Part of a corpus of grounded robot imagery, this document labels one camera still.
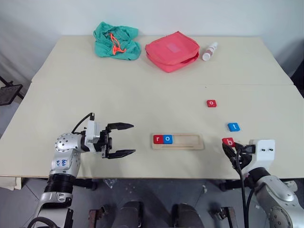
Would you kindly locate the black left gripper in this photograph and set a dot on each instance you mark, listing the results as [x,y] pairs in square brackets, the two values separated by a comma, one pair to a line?
[104,141]

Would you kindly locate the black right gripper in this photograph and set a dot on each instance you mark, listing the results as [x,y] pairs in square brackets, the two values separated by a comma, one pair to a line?
[244,161]

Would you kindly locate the red letter b block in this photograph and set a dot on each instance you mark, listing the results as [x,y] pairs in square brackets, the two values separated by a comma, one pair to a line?
[228,141]

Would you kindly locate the blue letter t block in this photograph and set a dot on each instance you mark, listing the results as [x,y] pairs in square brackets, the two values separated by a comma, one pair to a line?
[234,126]

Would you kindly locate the red letter o block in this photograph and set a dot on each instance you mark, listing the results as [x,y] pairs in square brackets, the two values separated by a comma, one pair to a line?
[211,103]

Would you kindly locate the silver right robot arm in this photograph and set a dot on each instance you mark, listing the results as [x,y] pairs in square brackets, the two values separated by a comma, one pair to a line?
[278,192]

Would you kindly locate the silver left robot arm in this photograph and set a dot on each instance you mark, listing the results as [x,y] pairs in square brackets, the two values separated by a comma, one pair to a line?
[63,164]

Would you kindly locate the red letter r block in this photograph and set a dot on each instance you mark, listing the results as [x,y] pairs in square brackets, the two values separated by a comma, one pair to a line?
[158,139]

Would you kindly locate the blue letter o block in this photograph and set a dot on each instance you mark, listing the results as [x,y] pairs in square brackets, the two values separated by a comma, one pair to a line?
[167,139]

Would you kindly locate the wooden letter tray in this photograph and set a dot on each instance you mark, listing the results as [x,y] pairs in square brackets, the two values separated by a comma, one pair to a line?
[187,140]

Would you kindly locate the crumpled clear plastic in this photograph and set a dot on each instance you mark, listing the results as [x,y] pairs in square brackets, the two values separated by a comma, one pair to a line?
[109,183]

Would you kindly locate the dark rounded shape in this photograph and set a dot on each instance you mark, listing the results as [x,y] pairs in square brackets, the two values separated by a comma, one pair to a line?
[186,216]
[130,215]

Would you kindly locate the red fabric zip pouch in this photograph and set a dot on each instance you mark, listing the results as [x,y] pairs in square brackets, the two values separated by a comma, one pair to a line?
[171,53]

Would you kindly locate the small white pink bottle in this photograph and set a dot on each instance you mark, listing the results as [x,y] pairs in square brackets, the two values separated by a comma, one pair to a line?
[209,52]

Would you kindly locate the black metal stand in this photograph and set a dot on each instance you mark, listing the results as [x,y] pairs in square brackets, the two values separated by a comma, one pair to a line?
[9,93]

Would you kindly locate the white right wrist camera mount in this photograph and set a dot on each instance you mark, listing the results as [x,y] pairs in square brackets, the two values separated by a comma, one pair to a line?
[263,154]

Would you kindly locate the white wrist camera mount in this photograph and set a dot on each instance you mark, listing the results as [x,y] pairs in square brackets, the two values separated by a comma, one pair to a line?
[263,154]
[91,133]

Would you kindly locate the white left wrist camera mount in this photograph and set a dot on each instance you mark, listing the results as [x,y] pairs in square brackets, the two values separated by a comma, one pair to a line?
[91,133]

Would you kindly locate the rusty metal bracket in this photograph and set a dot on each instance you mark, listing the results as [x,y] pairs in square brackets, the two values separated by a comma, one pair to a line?
[93,217]
[225,216]

